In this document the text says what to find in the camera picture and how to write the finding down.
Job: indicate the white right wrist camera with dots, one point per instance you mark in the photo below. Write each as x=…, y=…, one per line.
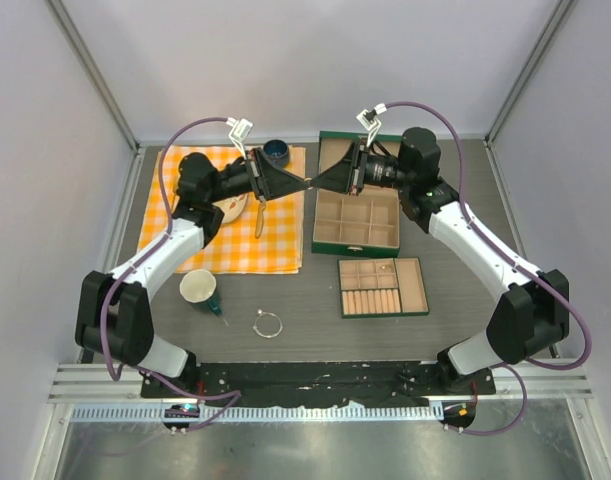
x=370, y=121

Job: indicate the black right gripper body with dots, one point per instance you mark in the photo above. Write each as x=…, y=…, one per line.
x=384, y=172

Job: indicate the green jewelry tray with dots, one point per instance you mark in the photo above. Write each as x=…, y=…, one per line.
x=368, y=292

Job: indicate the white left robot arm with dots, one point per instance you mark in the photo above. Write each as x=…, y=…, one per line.
x=114, y=316

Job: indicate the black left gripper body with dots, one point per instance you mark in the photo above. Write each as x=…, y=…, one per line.
x=233, y=182

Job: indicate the white slotted cable duct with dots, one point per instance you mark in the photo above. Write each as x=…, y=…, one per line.
x=150, y=412

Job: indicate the floral ceramic plate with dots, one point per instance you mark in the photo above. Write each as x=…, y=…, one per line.
x=232, y=207

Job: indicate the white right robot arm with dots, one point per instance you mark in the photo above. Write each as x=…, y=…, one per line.
x=531, y=312

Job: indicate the green jewelry box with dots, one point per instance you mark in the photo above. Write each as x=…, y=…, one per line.
x=367, y=225

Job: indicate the gold table knife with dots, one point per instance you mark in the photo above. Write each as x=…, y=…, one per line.
x=260, y=219

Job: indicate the white green paper cup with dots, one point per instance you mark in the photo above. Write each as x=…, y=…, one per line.
x=199, y=288

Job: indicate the dark blue cup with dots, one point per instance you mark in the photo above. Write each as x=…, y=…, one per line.
x=278, y=152

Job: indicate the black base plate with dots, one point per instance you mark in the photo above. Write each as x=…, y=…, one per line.
x=321, y=384

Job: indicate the orange checkered cloth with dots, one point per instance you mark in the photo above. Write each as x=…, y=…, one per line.
x=235, y=250

